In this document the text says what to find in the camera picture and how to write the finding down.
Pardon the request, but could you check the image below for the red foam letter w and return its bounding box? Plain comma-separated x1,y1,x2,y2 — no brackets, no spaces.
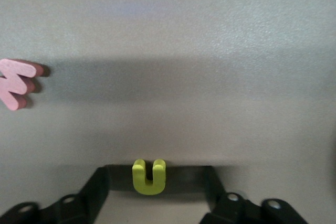
0,58,44,111

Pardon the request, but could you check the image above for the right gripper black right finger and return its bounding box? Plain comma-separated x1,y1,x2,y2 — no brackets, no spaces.
198,165,311,224

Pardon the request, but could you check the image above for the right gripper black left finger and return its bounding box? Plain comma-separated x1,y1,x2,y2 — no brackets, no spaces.
0,165,110,224

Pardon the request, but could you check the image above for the yellow foam letter u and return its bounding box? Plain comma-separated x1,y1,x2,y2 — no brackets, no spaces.
132,158,167,196

